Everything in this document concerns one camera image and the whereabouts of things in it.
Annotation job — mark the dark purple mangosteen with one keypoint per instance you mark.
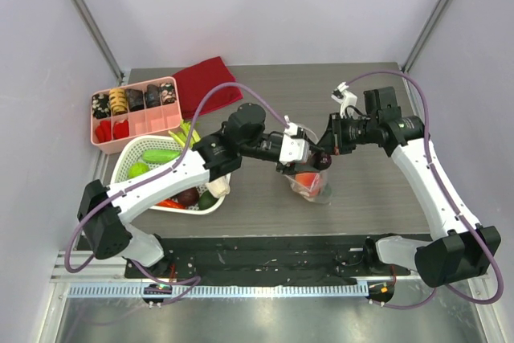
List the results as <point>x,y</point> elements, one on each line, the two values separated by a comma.
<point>188,197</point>

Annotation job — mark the pink divided tray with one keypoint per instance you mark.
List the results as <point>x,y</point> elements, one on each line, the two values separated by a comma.
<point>149,121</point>

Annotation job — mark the dark brown sushi roll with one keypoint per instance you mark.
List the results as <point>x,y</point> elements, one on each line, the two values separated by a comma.
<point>135,99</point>

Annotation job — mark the red sushi piece right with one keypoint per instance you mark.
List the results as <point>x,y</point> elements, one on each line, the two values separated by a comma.
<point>120,129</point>

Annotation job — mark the orange carrot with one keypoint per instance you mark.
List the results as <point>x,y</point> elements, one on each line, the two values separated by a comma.
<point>171,204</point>

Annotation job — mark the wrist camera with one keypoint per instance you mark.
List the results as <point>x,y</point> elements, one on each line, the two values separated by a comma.
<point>345,98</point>
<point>294,148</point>

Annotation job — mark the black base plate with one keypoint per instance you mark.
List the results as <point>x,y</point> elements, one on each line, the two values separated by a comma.
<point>271,261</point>

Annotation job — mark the red folded cloth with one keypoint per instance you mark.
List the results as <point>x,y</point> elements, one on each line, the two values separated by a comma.
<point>194,82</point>

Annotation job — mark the light green cucumber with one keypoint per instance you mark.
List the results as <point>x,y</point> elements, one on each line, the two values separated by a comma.
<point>160,156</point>

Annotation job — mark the clear zip top bag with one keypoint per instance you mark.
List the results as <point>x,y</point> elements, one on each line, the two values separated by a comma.
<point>324,193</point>

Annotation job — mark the dark blue sushi roll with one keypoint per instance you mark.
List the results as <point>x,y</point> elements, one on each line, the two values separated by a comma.
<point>152,96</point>

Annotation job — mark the pink flower sushi roll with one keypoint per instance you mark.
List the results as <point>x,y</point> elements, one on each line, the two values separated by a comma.
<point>168,93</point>

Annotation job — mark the green leek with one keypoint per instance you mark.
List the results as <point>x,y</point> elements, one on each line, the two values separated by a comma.
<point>186,134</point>

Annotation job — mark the purple eggplant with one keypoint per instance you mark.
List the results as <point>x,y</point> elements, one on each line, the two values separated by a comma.
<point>321,161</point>

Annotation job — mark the green round fruit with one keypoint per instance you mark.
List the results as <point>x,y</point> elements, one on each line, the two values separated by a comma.
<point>137,169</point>

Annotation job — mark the peach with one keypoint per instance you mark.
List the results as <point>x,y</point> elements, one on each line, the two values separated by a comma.
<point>310,181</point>

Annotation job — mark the white slotted cable duct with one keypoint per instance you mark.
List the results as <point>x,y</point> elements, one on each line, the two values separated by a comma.
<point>147,290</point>

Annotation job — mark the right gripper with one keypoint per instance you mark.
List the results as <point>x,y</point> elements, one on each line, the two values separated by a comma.
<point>335,134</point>

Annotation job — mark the yellow striped sushi roll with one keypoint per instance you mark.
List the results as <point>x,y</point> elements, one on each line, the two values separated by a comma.
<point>118,101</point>

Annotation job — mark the green avocado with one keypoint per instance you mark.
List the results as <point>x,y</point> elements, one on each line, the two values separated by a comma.
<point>206,200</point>

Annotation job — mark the red sushi piece left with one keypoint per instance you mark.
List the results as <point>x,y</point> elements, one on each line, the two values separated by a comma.
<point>103,131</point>

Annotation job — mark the red sushi piece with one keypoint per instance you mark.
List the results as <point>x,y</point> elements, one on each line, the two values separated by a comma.
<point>120,129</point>
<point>103,131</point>

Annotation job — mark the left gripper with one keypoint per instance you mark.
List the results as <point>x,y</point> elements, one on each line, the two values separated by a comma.
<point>286,169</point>

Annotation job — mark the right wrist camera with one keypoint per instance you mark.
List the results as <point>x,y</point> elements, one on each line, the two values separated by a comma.
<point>345,98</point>

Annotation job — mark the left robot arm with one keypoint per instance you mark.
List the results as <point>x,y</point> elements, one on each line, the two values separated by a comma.
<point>106,213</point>

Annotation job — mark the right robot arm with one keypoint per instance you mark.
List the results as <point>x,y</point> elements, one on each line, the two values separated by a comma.
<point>459,245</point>

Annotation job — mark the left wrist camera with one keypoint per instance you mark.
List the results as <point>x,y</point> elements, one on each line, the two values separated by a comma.
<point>294,148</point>

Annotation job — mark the black dotted sushi roll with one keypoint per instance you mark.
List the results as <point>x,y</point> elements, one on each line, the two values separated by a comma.
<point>100,106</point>

